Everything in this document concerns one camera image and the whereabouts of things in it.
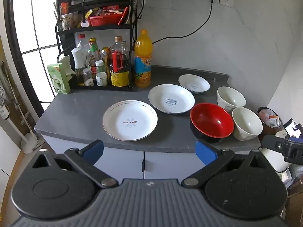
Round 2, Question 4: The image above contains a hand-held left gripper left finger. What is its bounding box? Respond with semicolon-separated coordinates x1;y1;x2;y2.
32;139;118;189

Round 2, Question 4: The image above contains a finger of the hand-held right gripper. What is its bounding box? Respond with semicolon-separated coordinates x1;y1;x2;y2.
262;135;288;154

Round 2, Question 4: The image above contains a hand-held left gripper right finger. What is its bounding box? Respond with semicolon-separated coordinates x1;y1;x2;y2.
181;140;269;188

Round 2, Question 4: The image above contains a white ceramic bowl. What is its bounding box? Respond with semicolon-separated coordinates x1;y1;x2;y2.
217;86;247;112
232;107;263;141

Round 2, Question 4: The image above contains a red and black bowl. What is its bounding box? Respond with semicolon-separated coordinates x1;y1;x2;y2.
190;103;235;143

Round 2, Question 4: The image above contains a gold-rimmed white plate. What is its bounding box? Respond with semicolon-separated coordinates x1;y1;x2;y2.
102;100;158;141

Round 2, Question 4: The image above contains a large white printed plate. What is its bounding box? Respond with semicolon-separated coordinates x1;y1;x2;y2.
148;84;195;114

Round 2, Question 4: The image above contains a small white printed plate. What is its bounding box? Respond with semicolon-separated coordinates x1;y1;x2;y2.
178;74;210;94

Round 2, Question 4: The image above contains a white kitchen appliance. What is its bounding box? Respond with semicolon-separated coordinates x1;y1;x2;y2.
260;130;293;173

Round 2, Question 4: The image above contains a brown trash bin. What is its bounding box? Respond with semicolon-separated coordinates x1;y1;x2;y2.
257;107;282;136

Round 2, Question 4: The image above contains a smartphone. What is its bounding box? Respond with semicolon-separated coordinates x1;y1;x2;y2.
283;119;303;138

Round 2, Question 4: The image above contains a small glass jar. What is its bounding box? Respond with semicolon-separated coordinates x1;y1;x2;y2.
83;68;93;86

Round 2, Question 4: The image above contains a green cardboard box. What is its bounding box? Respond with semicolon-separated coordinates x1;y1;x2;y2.
47;63;71;94

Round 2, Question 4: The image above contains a white crumpled cloth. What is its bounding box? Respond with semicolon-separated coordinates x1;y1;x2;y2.
59;55;72;76

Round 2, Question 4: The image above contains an amber oil bottle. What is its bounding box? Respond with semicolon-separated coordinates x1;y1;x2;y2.
101;47;112;76

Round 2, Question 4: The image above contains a red label sauce bottle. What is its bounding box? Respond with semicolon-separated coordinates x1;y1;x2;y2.
87;37;101;75

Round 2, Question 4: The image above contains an orange juice bottle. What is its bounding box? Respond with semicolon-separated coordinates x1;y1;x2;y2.
134;30;153;88

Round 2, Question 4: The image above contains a white standing fan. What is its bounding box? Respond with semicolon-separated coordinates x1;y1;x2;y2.
0;84;45;154

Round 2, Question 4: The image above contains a black metal rack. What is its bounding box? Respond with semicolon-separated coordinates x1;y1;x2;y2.
55;0;138;93

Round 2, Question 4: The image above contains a clear bottle red cap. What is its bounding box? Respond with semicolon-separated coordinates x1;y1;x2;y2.
76;33;90;59

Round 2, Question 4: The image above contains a red plastic basket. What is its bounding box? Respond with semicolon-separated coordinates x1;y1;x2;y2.
87;12;125;26

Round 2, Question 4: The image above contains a printed storage jar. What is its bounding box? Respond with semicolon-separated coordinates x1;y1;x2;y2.
61;13;78;31

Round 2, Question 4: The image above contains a red basket with packets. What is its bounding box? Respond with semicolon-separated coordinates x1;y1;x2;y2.
85;5;130;25

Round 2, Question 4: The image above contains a red tin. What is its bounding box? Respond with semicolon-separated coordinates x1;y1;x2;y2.
59;2;70;15

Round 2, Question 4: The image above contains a soy sauce jug red handle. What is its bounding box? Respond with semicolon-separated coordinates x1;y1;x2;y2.
109;36;130;87

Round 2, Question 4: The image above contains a black power cable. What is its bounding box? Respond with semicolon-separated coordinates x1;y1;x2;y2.
151;2;213;44

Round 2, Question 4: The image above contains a black window frame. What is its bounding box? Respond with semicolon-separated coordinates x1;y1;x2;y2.
5;0;62;104

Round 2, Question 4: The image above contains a black charger cable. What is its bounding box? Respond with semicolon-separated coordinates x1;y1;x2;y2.
82;0;100;22

